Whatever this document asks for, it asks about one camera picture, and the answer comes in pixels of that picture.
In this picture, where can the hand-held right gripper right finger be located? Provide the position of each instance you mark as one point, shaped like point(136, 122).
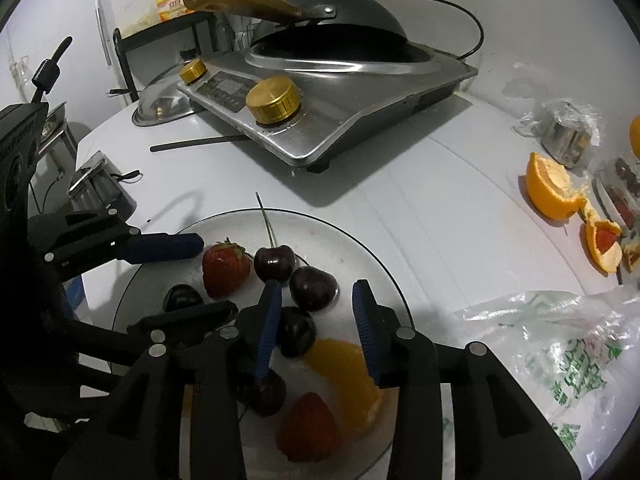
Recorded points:
point(365, 332)

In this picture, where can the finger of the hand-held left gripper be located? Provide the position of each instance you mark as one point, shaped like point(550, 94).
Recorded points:
point(165, 247)
point(200, 315)

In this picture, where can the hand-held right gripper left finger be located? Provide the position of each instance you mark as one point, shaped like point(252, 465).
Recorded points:
point(267, 330)

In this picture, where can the dark red cherry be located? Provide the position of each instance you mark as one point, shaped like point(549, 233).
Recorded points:
point(182, 298)
point(312, 287)
point(274, 262)
point(297, 332)
point(265, 392)

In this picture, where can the red strawberry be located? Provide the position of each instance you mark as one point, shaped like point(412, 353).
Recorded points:
point(225, 270)
point(307, 430)

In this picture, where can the white plate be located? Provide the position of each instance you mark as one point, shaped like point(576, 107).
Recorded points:
point(325, 240)

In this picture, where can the printed clear plastic bag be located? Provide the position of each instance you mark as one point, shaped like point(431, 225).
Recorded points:
point(550, 340)

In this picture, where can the small metal container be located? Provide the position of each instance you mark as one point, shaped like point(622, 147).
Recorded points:
point(95, 185)

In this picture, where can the black chopstick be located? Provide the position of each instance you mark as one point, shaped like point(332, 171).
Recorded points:
point(200, 142)

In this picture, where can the steel wok lid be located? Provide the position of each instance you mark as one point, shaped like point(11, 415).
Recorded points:
point(160, 110)

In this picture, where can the gold cooker knob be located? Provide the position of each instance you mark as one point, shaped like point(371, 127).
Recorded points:
point(272, 100)
point(192, 71)

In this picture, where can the black knurled lever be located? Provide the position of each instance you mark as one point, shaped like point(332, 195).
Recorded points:
point(50, 67)

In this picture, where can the black metal rack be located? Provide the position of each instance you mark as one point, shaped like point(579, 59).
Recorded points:
point(119, 45)

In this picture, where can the steel induction cooker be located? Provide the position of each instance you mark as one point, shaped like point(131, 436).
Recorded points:
point(350, 105)

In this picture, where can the large orange peel half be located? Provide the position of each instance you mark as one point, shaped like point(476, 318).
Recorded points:
point(545, 190)

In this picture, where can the thin white pipe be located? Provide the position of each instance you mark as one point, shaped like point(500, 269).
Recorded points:
point(100, 10)

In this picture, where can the small red fruit piece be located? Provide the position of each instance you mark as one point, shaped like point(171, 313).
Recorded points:
point(602, 240)

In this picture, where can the small orange peel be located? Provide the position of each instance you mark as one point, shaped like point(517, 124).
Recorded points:
point(612, 262)

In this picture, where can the steel cup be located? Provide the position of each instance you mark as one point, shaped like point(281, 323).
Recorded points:
point(562, 135)

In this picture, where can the glass jar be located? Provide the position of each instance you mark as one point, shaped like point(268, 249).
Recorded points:
point(612, 185)

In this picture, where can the whole orange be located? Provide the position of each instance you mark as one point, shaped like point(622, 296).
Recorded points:
point(636, 135)

